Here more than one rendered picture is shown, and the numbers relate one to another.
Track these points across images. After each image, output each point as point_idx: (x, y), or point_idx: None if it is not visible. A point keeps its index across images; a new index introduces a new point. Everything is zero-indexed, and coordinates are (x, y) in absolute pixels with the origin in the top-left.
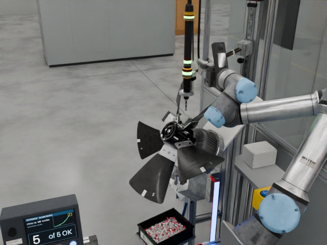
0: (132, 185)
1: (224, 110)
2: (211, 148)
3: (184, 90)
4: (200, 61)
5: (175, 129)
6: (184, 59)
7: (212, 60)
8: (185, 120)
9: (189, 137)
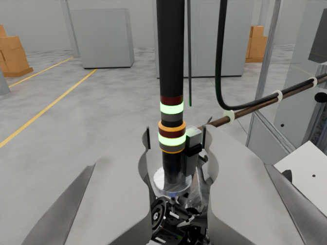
0: None
1: None
2: None
3: (165, 176)
4: (89, 184)
5: (161, 223)
6: (160, 99)
7: (219, 178)
8: (207, 175)
9: (192, 235)
